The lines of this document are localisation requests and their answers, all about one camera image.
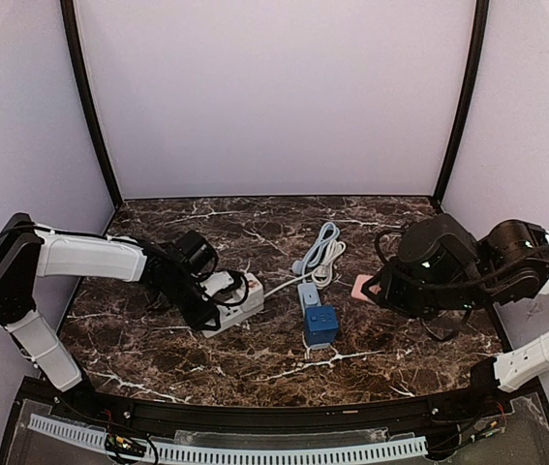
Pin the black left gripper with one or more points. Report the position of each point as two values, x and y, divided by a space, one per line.
198 307

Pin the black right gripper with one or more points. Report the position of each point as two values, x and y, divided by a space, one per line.
385 289

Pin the white cube socket adapter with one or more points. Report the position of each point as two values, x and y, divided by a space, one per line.
254 294

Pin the blue cube socket adapter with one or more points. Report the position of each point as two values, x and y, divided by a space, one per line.
320 325

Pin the light blue USB charger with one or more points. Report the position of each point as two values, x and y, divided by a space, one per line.
311 300

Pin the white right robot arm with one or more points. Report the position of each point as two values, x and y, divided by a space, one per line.
440 266

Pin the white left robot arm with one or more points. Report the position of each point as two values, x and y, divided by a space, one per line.
182 271

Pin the white power strip with USB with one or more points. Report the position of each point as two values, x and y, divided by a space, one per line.
229 317

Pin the light blue power strip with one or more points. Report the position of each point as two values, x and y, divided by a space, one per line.
308 288

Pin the small circuit board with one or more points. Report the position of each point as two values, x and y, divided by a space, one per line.
123 445

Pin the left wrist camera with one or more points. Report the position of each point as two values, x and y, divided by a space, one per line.
226 281

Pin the black frame rail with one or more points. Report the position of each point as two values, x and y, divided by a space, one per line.
496 428

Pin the white slotted cable duct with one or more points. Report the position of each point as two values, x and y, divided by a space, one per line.
205 448

